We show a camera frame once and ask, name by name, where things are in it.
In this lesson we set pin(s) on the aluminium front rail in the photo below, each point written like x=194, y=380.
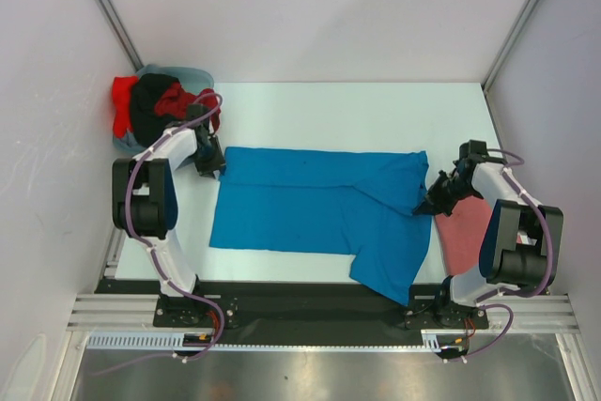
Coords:
x=542, y=314

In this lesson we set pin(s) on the black t-shirt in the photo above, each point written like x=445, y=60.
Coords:
x=147, y=124

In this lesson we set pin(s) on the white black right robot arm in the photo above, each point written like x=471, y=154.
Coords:
x=518, y=237

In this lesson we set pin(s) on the blue t-shirt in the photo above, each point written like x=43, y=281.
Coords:
x=324, y=202

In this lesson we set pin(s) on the aluminium corner post left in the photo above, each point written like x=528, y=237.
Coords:
x=112, y=17

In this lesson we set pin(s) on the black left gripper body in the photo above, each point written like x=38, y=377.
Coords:
x=209, y=158

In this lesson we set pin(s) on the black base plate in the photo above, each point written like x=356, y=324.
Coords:
x=289, y=314

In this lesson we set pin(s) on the grey t-shirt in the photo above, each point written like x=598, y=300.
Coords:
x=127, y=144

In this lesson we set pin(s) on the folded pink t-shirt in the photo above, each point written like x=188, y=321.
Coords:
x=462, y=233

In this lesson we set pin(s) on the grey plastic basket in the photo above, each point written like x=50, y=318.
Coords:
x=192, y=80

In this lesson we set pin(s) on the bright red t-shirt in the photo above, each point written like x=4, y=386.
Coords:
x=121, y=99

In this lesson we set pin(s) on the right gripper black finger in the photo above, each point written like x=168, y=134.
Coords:
x=426, y=206
x=442, y=209

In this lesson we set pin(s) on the dark red t-shirt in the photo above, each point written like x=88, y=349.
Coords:
x=174, y=101

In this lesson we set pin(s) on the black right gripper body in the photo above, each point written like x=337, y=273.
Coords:
x=448, y=188

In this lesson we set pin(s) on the aluminium corner post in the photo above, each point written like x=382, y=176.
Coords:
x=509, y=43
x=112, y=17

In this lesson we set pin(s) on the aluminium corner post right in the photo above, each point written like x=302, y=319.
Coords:
x=509, y=43

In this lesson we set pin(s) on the white slotted cable duct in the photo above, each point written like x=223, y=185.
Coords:
x=176, y=341

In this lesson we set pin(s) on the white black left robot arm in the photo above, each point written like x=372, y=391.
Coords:
x=144, y=205

